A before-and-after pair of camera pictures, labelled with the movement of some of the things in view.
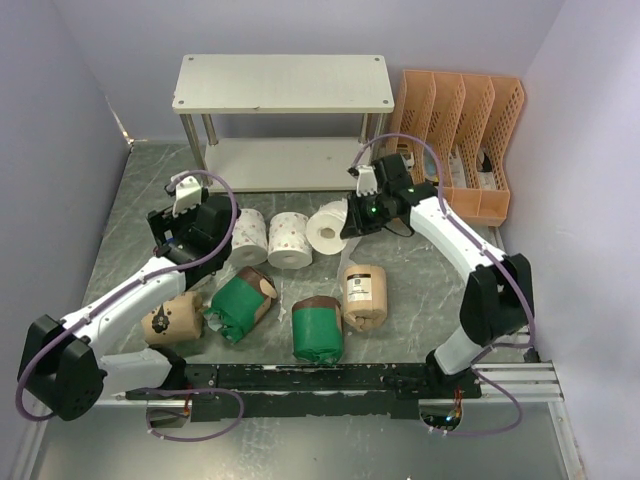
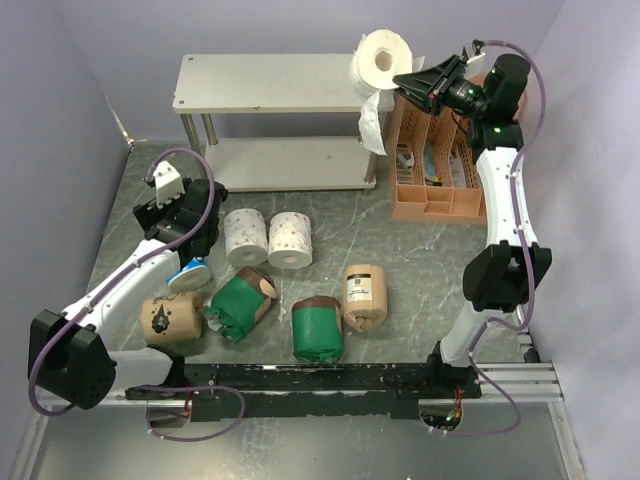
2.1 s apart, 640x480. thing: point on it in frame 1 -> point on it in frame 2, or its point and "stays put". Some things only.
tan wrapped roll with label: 365,295 stays put
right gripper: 351,228 -> 430,87
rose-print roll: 249,238 stays put
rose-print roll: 289,240 stays put
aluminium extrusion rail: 531,382 stays put
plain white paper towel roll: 325,226 -> 380,56
